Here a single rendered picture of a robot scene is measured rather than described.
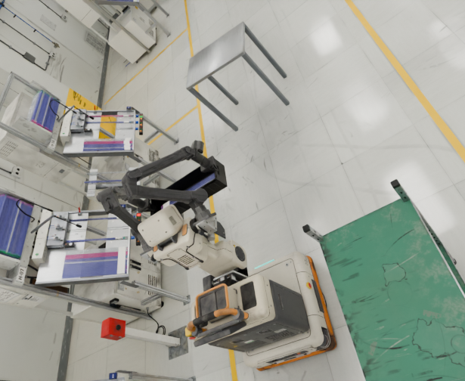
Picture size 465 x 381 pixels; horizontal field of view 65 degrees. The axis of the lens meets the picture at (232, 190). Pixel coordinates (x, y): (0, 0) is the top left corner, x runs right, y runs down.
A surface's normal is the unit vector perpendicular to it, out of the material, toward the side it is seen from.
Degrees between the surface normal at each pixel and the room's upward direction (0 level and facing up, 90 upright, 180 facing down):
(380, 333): 0
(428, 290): 0
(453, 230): 0
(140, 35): 90
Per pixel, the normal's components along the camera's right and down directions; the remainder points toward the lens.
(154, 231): -0.33, 0.29
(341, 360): -0.62, -0.42
